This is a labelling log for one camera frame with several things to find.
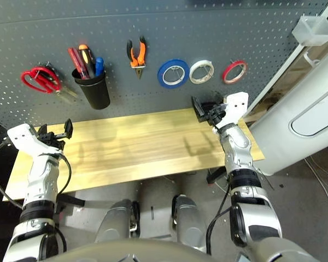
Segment white tape roll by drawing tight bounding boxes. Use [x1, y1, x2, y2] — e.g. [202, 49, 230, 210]
[189, 59, 215, 84]

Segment grey robot torso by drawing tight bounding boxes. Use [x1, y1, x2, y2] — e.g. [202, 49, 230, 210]
[48, 239, 216, 262]

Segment silver robot left leg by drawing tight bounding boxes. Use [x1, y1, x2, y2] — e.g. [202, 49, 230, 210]
[94, 199, 140, 243]

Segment blue handled tool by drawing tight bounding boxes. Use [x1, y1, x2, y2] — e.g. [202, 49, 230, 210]
[95, 56, 105, 77]

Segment dark grey pegboard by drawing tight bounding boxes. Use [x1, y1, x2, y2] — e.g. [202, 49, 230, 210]
[0, 0, 328, 129]

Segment metal peg hook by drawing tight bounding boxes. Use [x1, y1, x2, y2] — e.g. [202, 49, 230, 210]
[171, 67, 185, 81]
[35, 62, 51, 74]
[201, 64, 213, 80]
[229, 58, 247, 69]

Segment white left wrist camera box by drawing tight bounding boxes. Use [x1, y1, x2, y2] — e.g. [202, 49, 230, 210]
[7, 123, 63, 158]

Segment red tape roll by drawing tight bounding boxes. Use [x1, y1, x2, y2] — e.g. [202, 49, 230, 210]
[222, 60, 248, 85]

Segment red handled screwdriver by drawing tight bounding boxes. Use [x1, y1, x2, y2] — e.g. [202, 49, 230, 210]
[67, 47, 90, 80]

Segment red handled scissors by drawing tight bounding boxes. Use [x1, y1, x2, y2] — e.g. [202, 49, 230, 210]
[21, 67, 62, 94]

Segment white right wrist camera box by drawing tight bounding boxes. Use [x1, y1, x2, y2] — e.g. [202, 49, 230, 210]
[213, 92, 249, 134]

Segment large white rounded housing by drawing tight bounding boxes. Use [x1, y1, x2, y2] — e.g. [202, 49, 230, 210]
[248, 49, 328, 175]

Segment black tool cup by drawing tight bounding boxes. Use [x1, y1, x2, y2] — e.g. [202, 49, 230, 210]
[72, 68, 111, 110]

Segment orange black pliers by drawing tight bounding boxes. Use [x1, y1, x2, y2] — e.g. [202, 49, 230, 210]
[126, 35, 147, 80]

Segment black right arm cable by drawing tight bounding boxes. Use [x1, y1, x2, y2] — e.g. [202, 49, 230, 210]
[206, 120, 233, 256]

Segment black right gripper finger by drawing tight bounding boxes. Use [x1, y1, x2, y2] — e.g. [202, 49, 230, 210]
[191, 95, 207, 123]

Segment silver robot leg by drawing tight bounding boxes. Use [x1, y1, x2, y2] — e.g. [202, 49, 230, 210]
[94, 199, 140, 243]
[171, 194, 208, 253]

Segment blue tape roll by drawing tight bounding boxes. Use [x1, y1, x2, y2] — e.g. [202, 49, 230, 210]
[157, 58, 190, 88]

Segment black handled scissors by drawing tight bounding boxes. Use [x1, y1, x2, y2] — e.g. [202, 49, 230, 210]
[37, 62, 79, 99]

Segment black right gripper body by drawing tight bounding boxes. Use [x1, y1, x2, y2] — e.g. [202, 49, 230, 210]
[206, 103, 227, 126]

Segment orange black screwdriver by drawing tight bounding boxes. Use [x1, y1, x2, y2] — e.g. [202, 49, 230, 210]
[78, 44, 96, 79]

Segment white plastic hook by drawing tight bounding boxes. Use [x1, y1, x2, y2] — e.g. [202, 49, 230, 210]
[303, 51, 320, 66]

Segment white pegboard frame post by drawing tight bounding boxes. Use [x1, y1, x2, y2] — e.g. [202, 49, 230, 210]
[245, 0, 328, 118]

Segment translucent plastic bin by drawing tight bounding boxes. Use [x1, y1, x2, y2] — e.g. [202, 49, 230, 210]
[291, 15, 328, 46]

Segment silver robot right leg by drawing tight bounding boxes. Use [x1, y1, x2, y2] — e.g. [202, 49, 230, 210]
[171, 194, 208, 253]

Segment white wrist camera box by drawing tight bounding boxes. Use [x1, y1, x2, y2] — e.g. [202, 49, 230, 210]
[213, 92, 249, 134]
[7, 123, 63, 158]

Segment white floor cable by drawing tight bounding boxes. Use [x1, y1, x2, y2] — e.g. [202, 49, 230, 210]
[304, 157, 328, 215]

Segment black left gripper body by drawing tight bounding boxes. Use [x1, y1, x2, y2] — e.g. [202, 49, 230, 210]
[37, 131, 66, 150]

